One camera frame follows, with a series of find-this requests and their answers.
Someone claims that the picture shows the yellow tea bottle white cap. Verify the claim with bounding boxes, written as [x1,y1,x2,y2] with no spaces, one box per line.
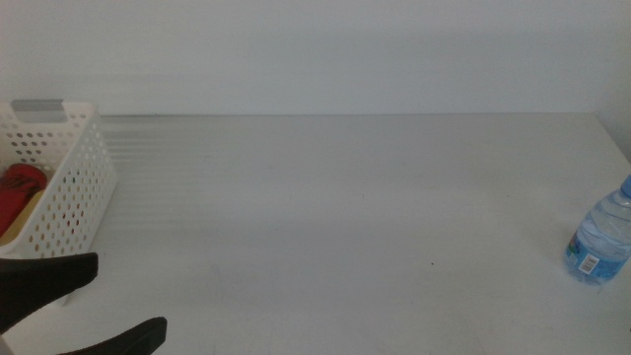
[0,189,48,247]

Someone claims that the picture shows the clear water bottle blue cap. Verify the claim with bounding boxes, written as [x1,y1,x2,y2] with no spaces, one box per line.
[563,173,631,286]

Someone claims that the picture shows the white perforated plastic basket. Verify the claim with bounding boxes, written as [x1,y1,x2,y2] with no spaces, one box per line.
[0,100,118,308]

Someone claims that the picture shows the red soda can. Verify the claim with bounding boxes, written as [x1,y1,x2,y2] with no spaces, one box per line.
[0,163,49,238]

